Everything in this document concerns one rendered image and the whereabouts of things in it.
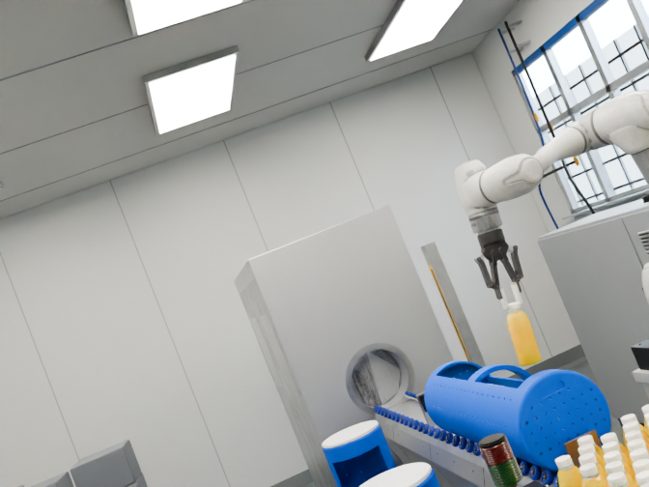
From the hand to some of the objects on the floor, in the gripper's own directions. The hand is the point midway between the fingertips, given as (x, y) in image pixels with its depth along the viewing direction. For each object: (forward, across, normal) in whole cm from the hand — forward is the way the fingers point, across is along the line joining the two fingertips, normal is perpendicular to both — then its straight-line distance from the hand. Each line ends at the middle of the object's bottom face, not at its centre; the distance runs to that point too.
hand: (510, 297), depth 214 cm
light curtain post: (+146, -41, -139) cm, 205 cm away
